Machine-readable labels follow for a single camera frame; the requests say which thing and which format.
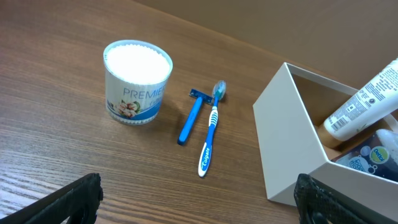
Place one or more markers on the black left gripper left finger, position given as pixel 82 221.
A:
pixel 77 202

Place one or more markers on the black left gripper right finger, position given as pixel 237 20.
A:
pixel 319 203

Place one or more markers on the dark blue sanitizer bottle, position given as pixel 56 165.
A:
pixel 377 155

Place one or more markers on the white floral cream tube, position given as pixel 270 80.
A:
pixel 372 102

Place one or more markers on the white cotton swab container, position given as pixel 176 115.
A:
pixel 136 74

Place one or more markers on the beige open cardboard box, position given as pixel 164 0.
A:
pixel 287 114

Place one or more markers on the blue white toothbrush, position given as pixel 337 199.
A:
pixel 205 157

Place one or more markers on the blue disposable razor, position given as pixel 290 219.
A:
pixel 201 98

